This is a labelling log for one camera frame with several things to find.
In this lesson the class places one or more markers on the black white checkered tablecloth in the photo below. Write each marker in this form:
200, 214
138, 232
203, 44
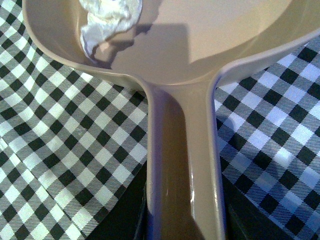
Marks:
70, 140

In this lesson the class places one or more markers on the beige plastic dustpan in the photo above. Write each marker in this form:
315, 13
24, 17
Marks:
178, 53

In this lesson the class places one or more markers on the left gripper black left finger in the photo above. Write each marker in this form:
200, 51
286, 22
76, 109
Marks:
127, 219

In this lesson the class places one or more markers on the white paper trash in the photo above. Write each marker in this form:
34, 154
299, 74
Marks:
105, 19

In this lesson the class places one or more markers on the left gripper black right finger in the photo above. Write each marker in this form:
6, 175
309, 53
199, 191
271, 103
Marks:
244, 220

